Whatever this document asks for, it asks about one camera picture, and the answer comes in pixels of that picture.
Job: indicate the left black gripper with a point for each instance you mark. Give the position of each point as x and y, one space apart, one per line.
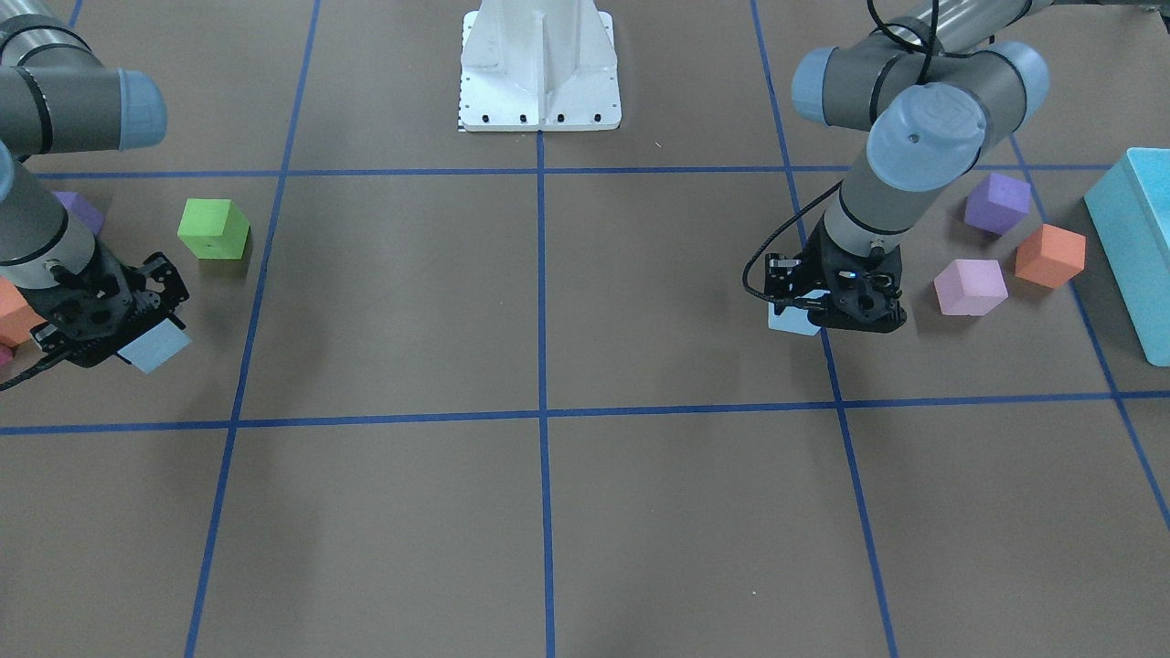
784 277

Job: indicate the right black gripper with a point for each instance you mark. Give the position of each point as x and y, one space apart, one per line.
157 277

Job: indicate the light blue block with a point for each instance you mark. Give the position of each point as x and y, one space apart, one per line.
156 346
791 319

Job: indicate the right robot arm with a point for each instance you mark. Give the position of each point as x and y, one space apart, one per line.
58 98

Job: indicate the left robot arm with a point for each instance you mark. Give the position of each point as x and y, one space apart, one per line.
934 91

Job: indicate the orange foam block near red bin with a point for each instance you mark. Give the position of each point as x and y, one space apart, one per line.
18 320

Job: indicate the purple foam block near red bin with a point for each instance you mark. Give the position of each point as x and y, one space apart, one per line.
81 208

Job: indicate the green foam block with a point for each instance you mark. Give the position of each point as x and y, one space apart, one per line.
214 229

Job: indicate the light pink foam block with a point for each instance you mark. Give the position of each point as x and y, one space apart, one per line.
970 287

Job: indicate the purple foam block near cyan bin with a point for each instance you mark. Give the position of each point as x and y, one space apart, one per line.
998 204

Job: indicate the orange foam block near cyan bin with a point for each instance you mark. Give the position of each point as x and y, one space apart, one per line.
1051 256

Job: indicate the cyan plastic bin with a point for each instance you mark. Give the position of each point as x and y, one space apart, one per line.
1129 207

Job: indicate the white pillar with base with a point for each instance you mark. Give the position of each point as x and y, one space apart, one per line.
532 66

